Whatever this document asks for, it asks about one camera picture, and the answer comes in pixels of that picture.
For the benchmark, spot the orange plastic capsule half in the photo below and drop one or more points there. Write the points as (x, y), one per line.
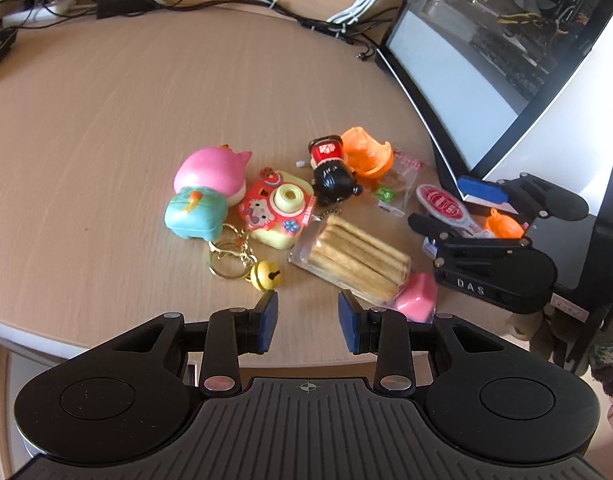
(506, 225)
(366, 156)

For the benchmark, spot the person's right hand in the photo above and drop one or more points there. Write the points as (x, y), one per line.
(528, 327)

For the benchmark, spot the yellow and red toy camera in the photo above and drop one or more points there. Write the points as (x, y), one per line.
(266, 210)

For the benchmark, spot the white power strip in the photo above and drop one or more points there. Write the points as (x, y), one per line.
(36, 12)

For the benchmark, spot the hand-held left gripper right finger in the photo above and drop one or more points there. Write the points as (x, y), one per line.
(347, 324)

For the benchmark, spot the pink squishy cat toy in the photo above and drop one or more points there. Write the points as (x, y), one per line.
(211, 170)

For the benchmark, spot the gold keyring with bell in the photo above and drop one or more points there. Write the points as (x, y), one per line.
(266, 276)

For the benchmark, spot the small green toy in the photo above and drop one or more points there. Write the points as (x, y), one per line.
(385, 193)

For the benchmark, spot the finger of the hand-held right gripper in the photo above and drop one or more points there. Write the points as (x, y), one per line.
(481, 190)
(446, 240)

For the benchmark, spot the wind-up doll toy red dress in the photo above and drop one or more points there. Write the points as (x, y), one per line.
(334, 180)

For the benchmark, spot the pink cube toy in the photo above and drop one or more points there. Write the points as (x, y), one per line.
(416, 297)

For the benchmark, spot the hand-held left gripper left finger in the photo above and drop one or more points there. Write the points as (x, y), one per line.
(269, 321)

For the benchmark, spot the clear plastic packet pink print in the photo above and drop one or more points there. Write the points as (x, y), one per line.
(411, 165)

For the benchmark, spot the white desk cabinet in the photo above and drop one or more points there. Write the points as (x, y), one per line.
(16, 410)

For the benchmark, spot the black power adapter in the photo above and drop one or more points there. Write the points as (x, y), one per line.
(124, 5)

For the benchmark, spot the clear packet of biscuit sticks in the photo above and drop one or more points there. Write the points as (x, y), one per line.
(356, 255)

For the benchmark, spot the teal squishy toy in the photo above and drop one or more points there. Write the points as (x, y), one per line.
(196, 216)

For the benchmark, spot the white computer case glass panel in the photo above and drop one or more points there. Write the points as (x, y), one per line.
(576, 125)

